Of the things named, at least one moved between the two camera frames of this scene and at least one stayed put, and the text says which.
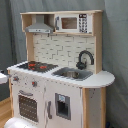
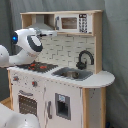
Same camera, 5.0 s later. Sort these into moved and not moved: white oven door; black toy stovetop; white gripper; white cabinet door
Moved: white gripper
Not moved: white oven door; white cabinet door; black toy stovetop
